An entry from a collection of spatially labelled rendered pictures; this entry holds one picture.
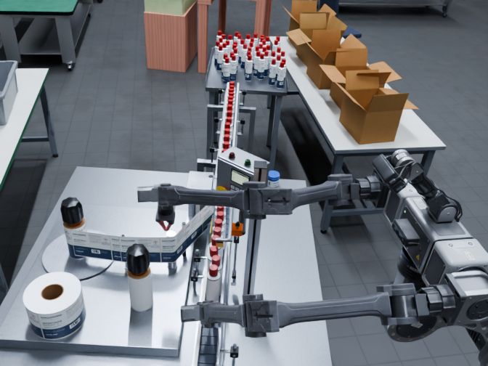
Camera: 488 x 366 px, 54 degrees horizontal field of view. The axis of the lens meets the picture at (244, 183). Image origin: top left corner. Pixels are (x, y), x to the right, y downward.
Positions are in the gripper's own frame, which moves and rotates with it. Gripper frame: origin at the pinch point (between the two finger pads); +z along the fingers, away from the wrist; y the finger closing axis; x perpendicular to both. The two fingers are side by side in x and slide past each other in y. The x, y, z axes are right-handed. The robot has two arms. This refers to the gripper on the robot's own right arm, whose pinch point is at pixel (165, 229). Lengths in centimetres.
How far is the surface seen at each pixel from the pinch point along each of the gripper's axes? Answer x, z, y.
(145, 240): -9.6, 14.4, -8.9
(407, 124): 156, 39, -170
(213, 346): 20.0, 30.6, 29.3
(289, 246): 55, 35, -31
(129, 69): -95, 122, -430
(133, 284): -10.6, 15.5, 14.1
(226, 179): 21.5, -20.7, -5.3
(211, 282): 18.3, 16.1, 11.3
